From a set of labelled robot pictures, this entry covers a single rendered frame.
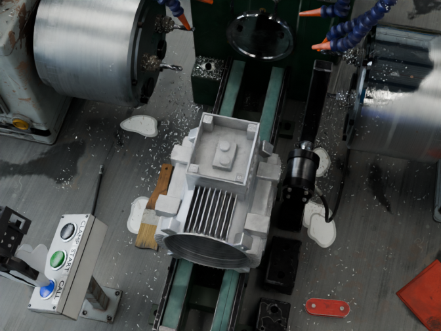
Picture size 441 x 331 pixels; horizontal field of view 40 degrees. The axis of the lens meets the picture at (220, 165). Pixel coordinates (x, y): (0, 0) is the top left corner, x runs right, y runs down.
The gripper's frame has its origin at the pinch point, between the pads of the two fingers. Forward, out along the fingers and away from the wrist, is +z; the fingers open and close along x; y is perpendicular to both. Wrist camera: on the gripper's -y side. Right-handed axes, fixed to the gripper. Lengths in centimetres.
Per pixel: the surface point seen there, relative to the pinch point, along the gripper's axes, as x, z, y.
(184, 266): -8.4, 23.6, 12.8
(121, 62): -2.8, -2.7, 42.2
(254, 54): -14, 22, 61
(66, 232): -0.4, 1.0, 9.5
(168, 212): -14.1, 8.9, 16.8
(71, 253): -2.6, 1.7, 6.1
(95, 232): -3.5, 4.2, 11.0
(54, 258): 0.2, 1.0, 5.0
